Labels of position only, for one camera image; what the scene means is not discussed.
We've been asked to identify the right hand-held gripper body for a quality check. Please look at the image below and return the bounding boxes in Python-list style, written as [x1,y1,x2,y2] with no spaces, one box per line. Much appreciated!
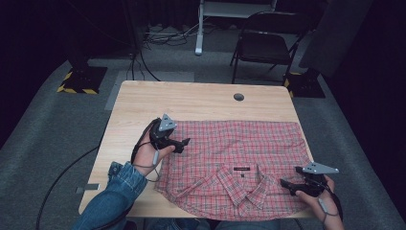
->
[296,161,340,197]

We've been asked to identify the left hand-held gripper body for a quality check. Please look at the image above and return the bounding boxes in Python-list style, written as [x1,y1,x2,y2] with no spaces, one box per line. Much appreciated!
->
[148,113,178,151]

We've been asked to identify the red plaid short-sleeved shirt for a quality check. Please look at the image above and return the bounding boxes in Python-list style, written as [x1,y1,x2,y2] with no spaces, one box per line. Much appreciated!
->
[153,119,312,222]

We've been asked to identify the person's left hand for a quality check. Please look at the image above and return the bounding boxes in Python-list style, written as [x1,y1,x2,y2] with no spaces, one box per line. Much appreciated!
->
[133,128,176,177]

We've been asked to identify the person's right hand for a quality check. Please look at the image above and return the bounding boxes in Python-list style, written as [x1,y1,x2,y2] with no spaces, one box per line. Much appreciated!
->
[295,174,347,230]

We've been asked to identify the black base with yellow stripes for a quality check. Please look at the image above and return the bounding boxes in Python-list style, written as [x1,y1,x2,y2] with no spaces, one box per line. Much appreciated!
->
[282,68,327,99]
[56,65,109,96]

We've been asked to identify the white metal stand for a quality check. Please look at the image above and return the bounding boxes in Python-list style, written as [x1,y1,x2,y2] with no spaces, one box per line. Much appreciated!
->
[193,0,279,57]

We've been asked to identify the black stand pole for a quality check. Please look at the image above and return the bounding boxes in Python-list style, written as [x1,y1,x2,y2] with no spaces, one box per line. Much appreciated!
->
[121,0,142,56]

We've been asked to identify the black folding chair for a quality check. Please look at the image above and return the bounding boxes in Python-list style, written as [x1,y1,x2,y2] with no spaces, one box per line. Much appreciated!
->
[230,11,312,85]

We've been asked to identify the grey upright panel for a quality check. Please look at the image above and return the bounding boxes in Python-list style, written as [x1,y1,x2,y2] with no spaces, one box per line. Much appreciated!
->
[299,0,374,79]

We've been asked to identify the thin grey left gripper cord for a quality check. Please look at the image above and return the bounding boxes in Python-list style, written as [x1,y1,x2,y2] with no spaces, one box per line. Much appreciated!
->
[131,141,163,184]

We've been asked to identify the thin grey gripper cord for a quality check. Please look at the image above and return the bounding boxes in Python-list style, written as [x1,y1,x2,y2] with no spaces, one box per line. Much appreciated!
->
[317,182,340,230]
[131,141,163,184]

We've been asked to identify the thin grey right gripper cord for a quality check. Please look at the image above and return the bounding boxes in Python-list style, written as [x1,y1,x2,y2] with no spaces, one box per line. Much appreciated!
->
[317,182,340,230]

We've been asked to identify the black floor cable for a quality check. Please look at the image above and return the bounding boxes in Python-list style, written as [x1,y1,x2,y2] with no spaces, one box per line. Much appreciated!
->
[137,47,163,82]

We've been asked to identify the grey table edge bracket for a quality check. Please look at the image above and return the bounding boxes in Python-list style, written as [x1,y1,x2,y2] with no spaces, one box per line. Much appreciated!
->
[75,182,102,196]

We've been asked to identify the tangle of floor cables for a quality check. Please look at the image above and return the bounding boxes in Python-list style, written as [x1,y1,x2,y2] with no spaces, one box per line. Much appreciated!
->
[141,18,232,48]

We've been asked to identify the thick black left gripper cable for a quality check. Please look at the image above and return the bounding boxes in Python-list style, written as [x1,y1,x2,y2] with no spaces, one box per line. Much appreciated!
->
[35,118,161,230]

